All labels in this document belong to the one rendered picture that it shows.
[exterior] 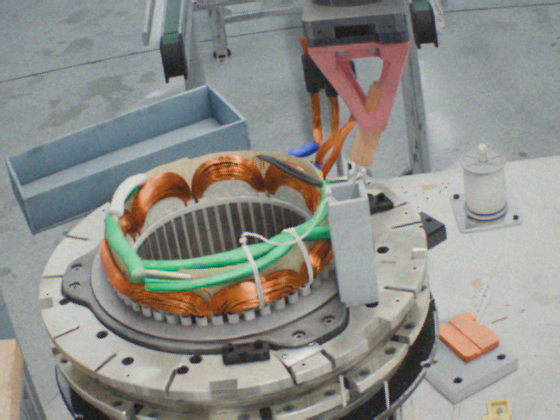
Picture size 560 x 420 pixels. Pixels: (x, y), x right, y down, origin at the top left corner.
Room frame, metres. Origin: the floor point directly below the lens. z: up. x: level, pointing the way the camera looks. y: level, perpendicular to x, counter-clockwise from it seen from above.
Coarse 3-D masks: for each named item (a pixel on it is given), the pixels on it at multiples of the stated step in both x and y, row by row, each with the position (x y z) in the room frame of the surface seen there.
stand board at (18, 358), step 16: (0, 352) 0.77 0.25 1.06; (16, 352) 0.77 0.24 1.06; (0, 368) 0.75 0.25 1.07; (16, 368) 0.76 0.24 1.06; (0, 384) 0.73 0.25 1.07; (16, 384) 0.74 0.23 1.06; (0, 400) 0.71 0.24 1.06; (16, 400) 0.72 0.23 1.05; (0, 416) 0.69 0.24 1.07; (16, 416) 0.70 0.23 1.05
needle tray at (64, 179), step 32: (192, 96) 1.20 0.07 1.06; (96, 128) 1.16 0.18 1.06; (128, 128) 1.17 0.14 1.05; (160, 128) 1.18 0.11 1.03; (192, 128) 1.19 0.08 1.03; (224, 128) 1.10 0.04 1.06; (32, 160) 1.13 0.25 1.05; (64, 160) 1.15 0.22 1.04; (96, 160) 1.15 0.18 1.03; (128, 160) 1.07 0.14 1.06; (160, 160) 1.08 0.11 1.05; (32, 192) 1.11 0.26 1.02; (64, 192) 1.04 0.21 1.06; (96, 192) 1.05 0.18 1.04; (32, 224) 1.03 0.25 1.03
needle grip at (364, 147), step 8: (376, 88) 0.73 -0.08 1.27; (368, 96) 0.73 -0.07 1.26; (376, 96) 0.73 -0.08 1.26; (368, 104) 0.73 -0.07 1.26; (376, 104) 0.73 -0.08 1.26; (360, 128) 0.73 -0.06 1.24; (360, 136) 0.73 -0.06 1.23; (368, 136) 0.73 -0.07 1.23; (376, 136) 0.73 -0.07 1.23; (352, 144) 0.74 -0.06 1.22; (360, 144) 0.73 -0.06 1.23; (368, 144) 0.73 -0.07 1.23; (376, 144) 0.73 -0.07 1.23; (352, 152) 0.73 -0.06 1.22; (360, 152) 0.73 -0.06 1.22; (368, 152) 0.73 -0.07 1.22; (352, 160) 0.73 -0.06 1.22; (360, 160) 0.73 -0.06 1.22; (368, 160) 0.73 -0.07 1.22
